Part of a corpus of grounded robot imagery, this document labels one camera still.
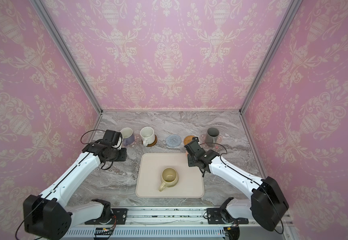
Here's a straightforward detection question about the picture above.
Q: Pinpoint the tan rattan round coaster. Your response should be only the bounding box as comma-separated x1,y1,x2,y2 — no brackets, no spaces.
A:
184,136,195,145

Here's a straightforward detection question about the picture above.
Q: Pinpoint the lavender ceramic mug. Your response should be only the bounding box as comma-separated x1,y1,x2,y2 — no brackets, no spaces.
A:
120,128,135,147

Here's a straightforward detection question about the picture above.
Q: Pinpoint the grey green ceramic mug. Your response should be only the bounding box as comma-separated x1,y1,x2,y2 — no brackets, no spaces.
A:
205,127,220,147

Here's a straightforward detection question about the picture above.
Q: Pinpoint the blue woven round coaster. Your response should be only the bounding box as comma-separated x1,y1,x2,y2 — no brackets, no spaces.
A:
165,135,182,148

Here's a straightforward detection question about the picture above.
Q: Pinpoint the yellow ceramic mug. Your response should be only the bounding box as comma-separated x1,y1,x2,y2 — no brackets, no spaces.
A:
159,168,179,192

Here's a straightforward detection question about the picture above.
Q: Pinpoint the white ceramic mug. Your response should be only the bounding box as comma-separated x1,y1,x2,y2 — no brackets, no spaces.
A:
140,127,155,146

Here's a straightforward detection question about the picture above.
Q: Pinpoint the brown wooden round coaster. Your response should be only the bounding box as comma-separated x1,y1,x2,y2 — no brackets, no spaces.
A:
147,135,157,147

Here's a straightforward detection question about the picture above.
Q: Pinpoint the pink flower coaster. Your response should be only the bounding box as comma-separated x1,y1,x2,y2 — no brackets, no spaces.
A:
204,134,222,148

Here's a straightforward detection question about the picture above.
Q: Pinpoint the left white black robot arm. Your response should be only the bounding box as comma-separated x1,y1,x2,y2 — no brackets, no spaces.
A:
20,141,127,240

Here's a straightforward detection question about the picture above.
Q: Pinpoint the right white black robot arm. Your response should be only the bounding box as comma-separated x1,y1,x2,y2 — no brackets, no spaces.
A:
187,148,289,232

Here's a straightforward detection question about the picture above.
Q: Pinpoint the beige rectangular tray mat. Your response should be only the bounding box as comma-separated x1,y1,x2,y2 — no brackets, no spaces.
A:
135,153,205,198

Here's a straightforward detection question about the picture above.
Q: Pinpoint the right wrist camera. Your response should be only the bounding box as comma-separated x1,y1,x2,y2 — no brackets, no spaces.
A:
185,137,205,159

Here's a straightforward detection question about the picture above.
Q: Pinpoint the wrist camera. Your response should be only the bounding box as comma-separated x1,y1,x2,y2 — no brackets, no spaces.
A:
185,137,205,159
100,130,123,149

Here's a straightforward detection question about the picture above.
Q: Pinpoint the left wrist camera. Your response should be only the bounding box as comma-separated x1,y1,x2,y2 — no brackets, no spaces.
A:
100,130,123,149

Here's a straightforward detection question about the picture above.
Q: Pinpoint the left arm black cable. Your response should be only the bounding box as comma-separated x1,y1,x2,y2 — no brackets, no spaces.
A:
80,129,106,145

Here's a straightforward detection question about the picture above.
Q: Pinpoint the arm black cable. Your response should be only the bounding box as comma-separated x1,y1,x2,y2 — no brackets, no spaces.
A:
80,129,106,145
199,142,285,235

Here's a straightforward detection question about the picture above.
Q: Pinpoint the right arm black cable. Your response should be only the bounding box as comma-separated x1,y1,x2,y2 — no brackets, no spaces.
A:
199,142,285,235

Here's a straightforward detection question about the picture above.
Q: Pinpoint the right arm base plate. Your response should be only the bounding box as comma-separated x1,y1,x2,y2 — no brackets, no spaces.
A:
206,208,249,225

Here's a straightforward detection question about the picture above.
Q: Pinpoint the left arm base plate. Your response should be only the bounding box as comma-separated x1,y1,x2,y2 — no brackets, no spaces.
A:
84,208,128,225

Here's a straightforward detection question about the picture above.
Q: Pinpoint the aluminium front rail frame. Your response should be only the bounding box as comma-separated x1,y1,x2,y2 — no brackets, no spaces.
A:
60,207,299,240

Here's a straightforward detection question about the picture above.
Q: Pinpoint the left aluminium corner post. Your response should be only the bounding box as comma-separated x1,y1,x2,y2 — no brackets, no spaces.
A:
30,0,103,116

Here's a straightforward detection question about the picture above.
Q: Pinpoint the aluminium corner post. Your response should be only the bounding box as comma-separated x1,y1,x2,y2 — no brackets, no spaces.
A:
30,0,103,116
240,0,303,116

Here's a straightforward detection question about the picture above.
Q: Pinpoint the right aluminium corner post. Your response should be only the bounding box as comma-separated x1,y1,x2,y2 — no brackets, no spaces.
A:
240,0,303,116

